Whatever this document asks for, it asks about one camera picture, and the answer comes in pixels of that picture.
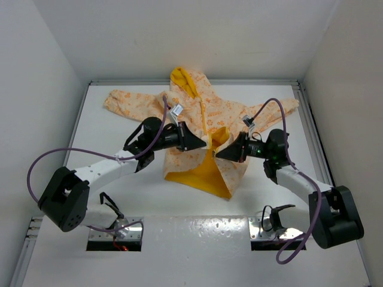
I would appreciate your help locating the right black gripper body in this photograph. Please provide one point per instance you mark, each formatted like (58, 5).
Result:
(258, 149)

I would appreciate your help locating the orange patterned hooded jacket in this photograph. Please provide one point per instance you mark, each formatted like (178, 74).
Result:
(209, 117)

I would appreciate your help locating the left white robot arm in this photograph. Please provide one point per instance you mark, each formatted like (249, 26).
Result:
(65, 199)

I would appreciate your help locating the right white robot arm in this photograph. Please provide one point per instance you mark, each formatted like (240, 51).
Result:
(332, 217)

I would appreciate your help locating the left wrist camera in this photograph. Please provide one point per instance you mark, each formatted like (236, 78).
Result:
(175, 112)

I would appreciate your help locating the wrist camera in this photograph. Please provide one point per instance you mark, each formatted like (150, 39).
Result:
(249, 122)
(175, 112)

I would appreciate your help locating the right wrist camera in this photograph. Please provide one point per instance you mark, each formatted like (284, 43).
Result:
(249, 122)

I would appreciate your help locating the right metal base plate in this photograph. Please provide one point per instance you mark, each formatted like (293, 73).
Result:
(261, 231)

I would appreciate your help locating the metal base plate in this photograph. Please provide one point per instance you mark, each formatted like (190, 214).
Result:
(124, 230)
(261, 231)

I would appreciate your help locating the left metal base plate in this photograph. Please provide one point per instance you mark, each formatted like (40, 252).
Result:
(124, 230)

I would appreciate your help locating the aluminium table frame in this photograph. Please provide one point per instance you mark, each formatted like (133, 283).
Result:
(191, 238)

